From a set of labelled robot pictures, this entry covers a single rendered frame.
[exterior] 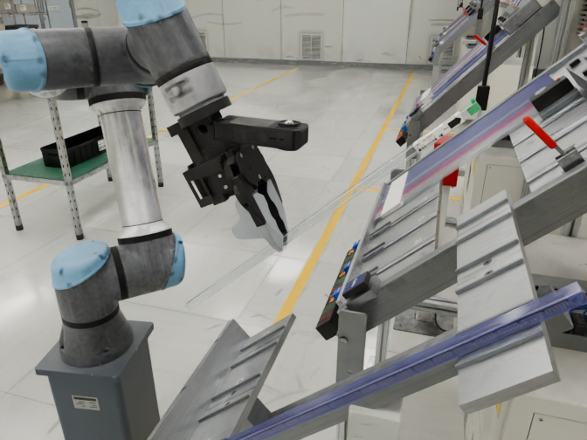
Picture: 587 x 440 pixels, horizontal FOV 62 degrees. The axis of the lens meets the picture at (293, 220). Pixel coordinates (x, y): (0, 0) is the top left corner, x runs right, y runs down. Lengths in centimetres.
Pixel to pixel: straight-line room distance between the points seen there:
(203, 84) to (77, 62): 17
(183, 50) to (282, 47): 947
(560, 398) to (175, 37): 84
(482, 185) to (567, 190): 154
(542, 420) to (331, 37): 912
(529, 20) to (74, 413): 198
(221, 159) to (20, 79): 26
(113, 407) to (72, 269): 32
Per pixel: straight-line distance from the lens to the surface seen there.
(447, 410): 181
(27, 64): 70
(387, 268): 95
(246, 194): 60
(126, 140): 107
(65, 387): 119
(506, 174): 232
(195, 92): 61
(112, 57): 70
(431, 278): 85
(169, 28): 62
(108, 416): 120
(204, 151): 65
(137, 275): 106
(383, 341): 184
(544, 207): 80
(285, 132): 59
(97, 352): 112
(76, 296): 106
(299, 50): 998
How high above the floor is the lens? 125
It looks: 25 degrees down
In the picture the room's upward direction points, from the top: straight up
